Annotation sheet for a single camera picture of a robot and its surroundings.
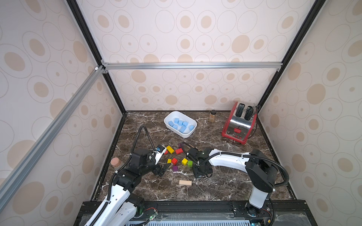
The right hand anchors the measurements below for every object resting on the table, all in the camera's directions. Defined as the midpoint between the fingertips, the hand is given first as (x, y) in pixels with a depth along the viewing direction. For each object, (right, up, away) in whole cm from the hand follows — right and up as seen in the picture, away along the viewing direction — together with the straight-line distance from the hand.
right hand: (202, 172), depth 87 cm
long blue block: (-13, +26, +22) cm, 36 cm away
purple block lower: (-17, +3, 0) cm, 17 cm away
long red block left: (-20, +16, -20) cm, 33 cm away
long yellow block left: (-21, +13, +10) cm, 27 cm away
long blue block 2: (-22, +31, +25) cm, 45 cm away
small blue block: (-18, +33, +26) cm, 45 cm away
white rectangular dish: (-22, +36, +26) cm, 50 cm away
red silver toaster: (+24, +31, +4) cm, 39 cm away
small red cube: (-18, +6, +3) cm, 19 cm away
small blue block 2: (-6, +28, +19) cm, 34 cm away
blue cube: (-15, +31, +23) cm, 42 cm away
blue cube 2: (-18, +28, +19) cm, 39 cm away
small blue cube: (-11, +31, +23) cm, 40 cm away
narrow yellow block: (-21, +6, +4) cm, 23 cm away
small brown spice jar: (+10, +37, +22) cm, 44 cm away
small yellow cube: (-11, +7, +1) cm, 13 cm away
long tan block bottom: (-11, -4, -4) cm, 12 cm away
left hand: (-21, +12, -11) cm, 26 cm away
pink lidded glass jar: (-50, +9, -7) cm, 52 cm away
